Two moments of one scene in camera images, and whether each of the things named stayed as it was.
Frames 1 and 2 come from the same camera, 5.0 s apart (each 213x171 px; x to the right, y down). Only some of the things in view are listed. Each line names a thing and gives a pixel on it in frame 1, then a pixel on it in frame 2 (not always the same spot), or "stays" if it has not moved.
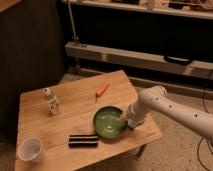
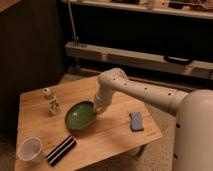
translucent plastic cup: (30, 149) stays
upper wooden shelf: (198, 9) stays
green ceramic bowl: (107, 122) to (81, 114)
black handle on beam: (178, 60) stays
